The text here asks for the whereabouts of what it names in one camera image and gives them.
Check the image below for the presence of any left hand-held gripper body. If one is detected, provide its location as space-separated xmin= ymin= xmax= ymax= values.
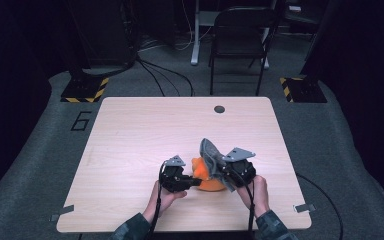
xmin=158 ymin=154 xmax=195 ymax=194

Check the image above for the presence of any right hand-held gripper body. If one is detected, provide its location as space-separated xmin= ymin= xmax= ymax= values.
xmin=221 ymin=147 xmax=257 ymax=188

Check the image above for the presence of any orange plush toy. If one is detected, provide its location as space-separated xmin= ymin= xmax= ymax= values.
xmin=191 ymin=156 xmax=228 ymax=193

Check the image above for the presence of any grey knitted hat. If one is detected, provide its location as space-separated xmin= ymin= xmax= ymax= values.
xmin=198 ymin=137 xmax=238 ymax=193

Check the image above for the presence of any person's left hand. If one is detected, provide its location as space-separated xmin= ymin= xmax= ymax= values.
xmin=142 ymin=179 xmax=188 ymax=224

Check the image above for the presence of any person's right hand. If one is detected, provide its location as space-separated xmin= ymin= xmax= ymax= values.
xmin=236 ymin=175 xmax=271 ymax=219

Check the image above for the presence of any grey tape piece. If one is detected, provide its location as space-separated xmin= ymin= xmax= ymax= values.
xmin=292 ymin=202 xmax=317 ymax=214
xmin=48 ymin=204 xmax=76 ymax=223

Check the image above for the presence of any black folding chair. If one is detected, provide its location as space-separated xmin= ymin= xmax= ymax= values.
xmin=208 ymin=5 xmax=275 ymax=97

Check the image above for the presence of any white desk leg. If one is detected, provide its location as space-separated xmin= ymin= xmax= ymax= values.
xmin=190 ymin=0 xmax=202 ymax=66

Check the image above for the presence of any black equipment cabinet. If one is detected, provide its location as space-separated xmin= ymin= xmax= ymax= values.
xmin=65 ymin=0 xmax=138 ymax=69

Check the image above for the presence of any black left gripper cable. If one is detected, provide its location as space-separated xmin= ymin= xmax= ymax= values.
xmin=144 ymin=161 xmax=168 ymax=240

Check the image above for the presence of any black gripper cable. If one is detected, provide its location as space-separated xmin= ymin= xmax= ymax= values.
xmin=229 ymin=169 xmax=256 ymax=240
xmin=144 ymin=161 xmax=168 ymax=240

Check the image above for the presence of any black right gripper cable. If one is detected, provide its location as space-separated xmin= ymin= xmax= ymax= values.
xmin=229 ymin=169 xmax=256 ymax=240

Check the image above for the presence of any black floor cable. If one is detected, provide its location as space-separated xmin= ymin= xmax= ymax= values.
xmin=294 ymin=172 xmax=345 ymax=240
xmin=135 ymin=55 xmax=195 ymax=98

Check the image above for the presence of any hazard-striped black base plate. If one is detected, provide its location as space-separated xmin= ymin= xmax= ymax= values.
xmin=59 ymin=76 xmax=110 ymax=104
xmin=278 ymin=76 xmax=329 ymax=104

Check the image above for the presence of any white floor cable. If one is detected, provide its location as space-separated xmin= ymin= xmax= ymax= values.
xmin=139 ymin=0 xmax=214 ymax=53

